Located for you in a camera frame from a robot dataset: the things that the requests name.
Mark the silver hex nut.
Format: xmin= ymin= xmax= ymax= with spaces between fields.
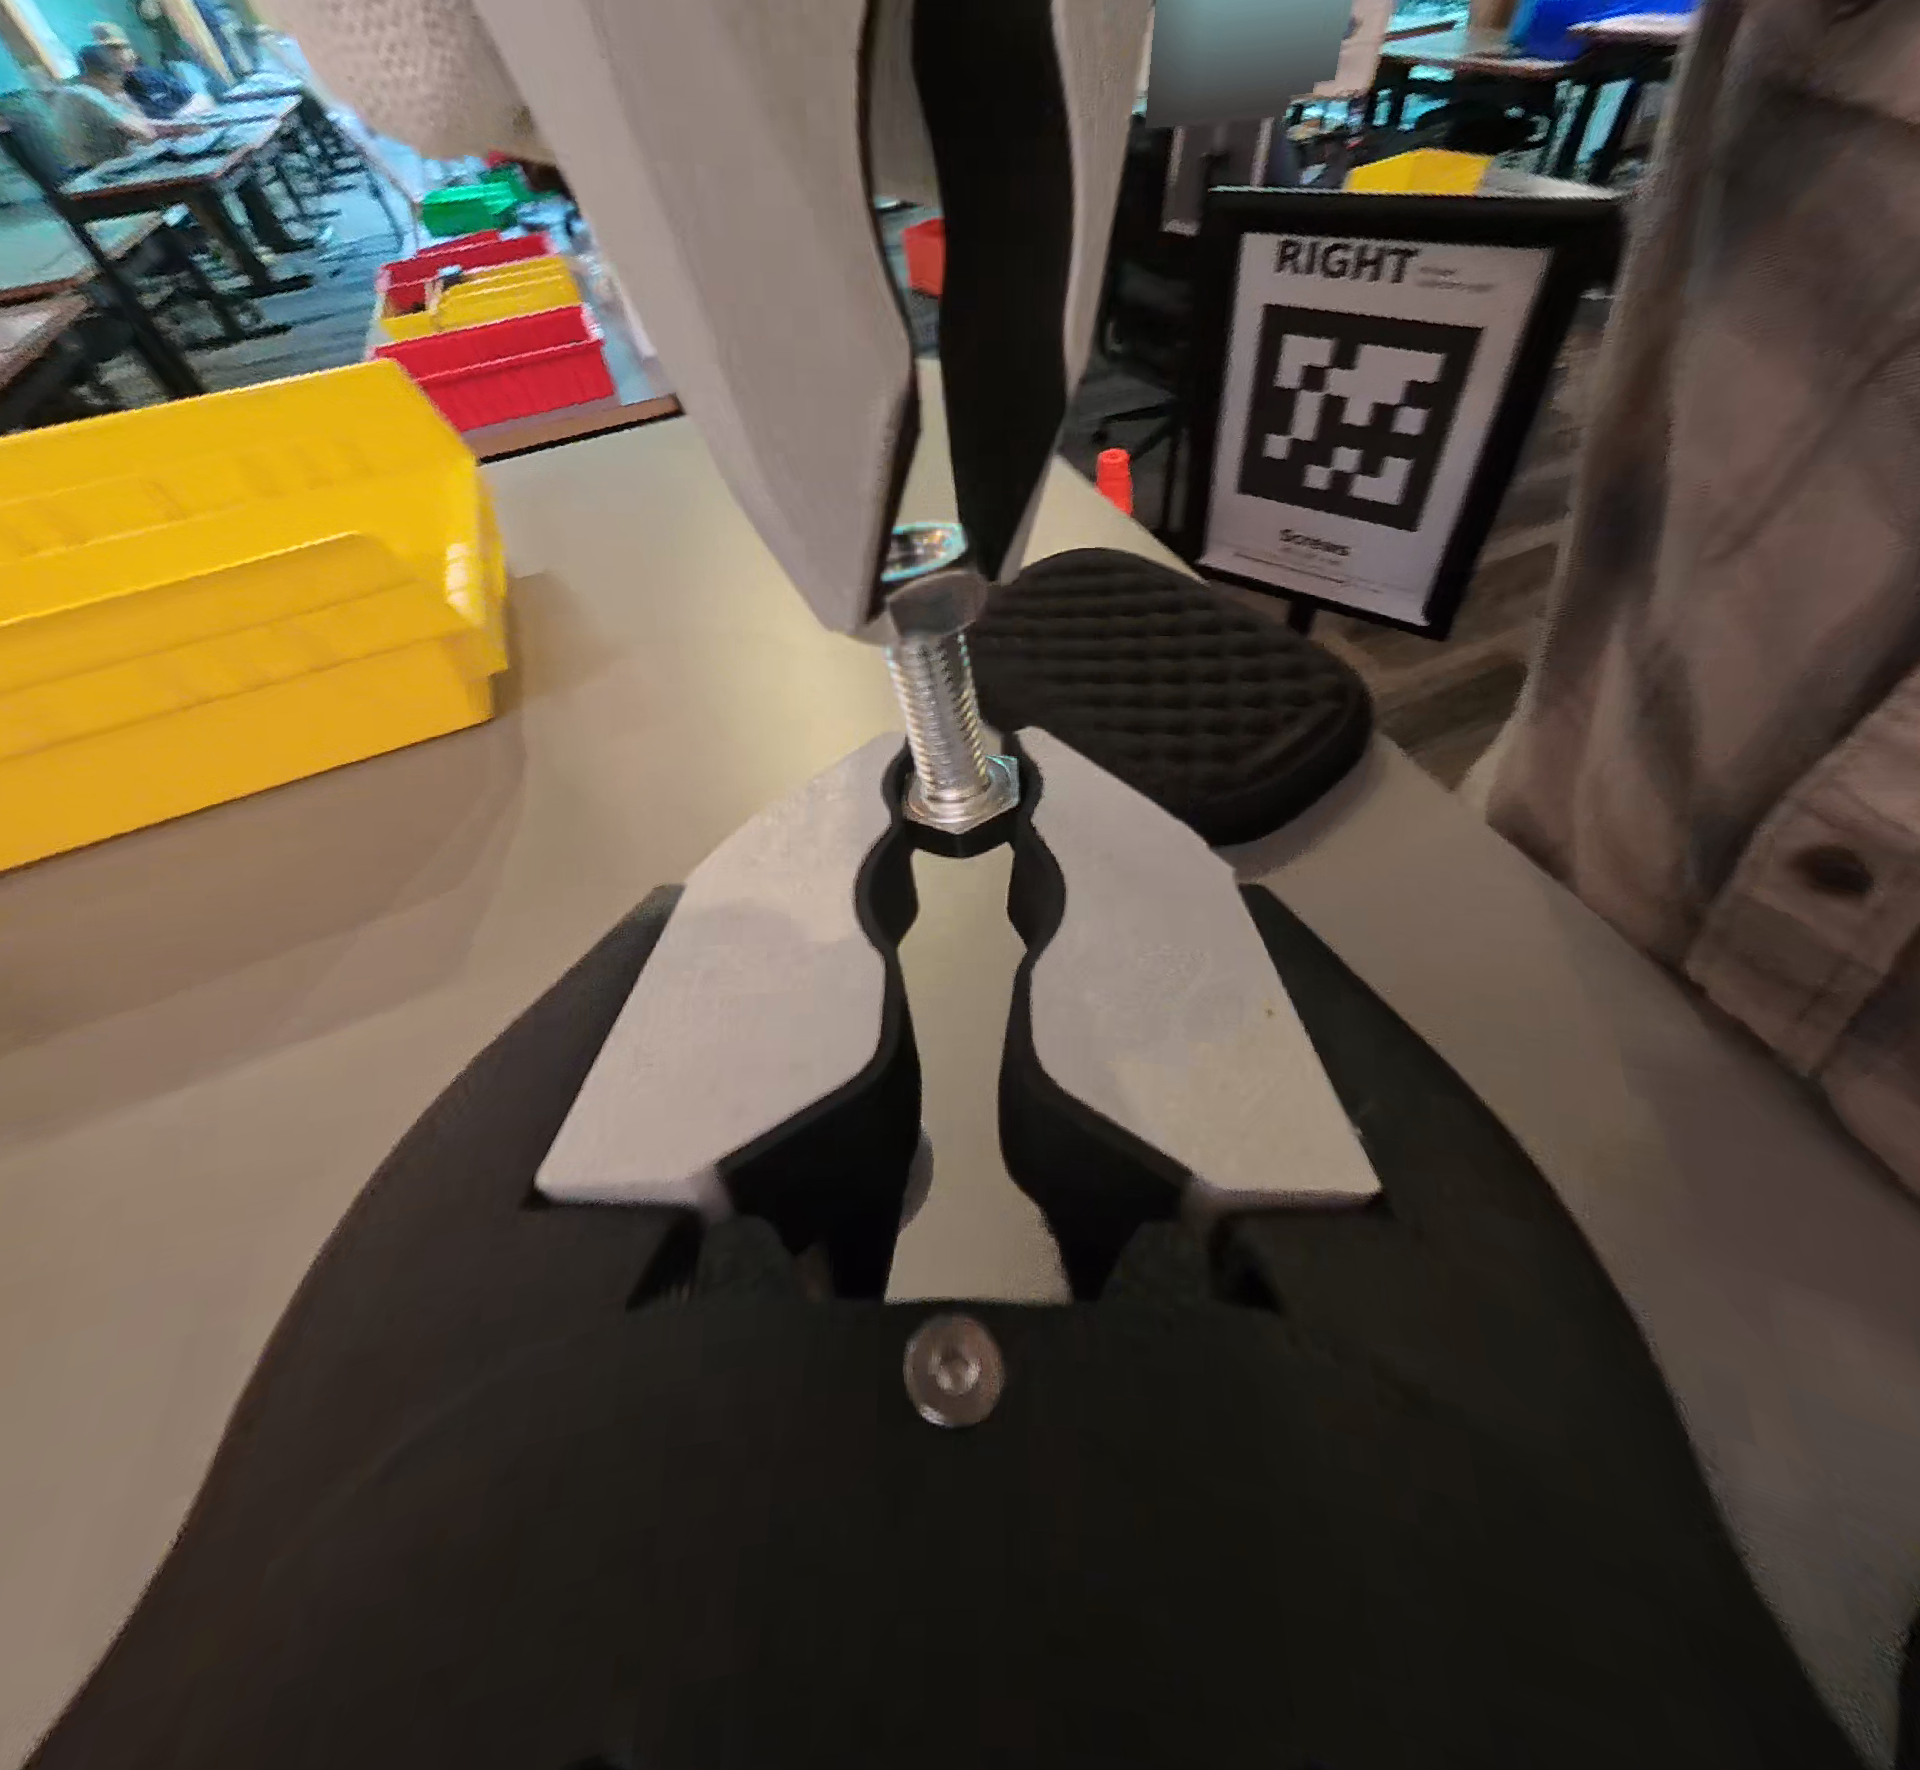
xmin=882 ymin=524 xmax=994 ymax=639

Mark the black padded wrist rest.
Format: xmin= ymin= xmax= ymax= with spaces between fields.
xmin=966 ymin=546 xmax=1374 ymax=849

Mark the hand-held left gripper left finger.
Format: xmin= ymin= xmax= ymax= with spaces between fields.
xmin=531 ymin=730 xmax=922 ymax=1299

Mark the person's plaid shirt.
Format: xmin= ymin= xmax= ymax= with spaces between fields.
xmin=1486 ymin=0 xmax=1920 ymax=1200

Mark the large red bin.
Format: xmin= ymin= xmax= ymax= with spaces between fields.
xmin=374 ymin=303 xmax=619 ymax=432

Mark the silver hex bolt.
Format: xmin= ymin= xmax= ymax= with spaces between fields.
xmin=889 ymin=625 xmax=1033 ymax=860

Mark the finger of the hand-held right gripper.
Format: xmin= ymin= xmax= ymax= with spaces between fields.
xmin=910 ymin=0 xmax=1182 ymax=577
xmin=521 ymin=0 xmax=919 ymax=632

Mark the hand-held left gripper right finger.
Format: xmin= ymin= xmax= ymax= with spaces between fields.
xmin=998 ymin=731 xmax=1386 ymax=1301

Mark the yellow bin on back table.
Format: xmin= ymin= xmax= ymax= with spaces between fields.
xmin=378 ymin=253 xmax=585 ymax=335

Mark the yellow plastic bin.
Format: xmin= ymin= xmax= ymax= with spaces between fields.
xmin=0 ymin=357 xmax=512 ymax=874

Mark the framed marker sign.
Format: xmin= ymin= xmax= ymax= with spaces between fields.
xmin=1192 ymin=187 xmax=1623 ymax=639

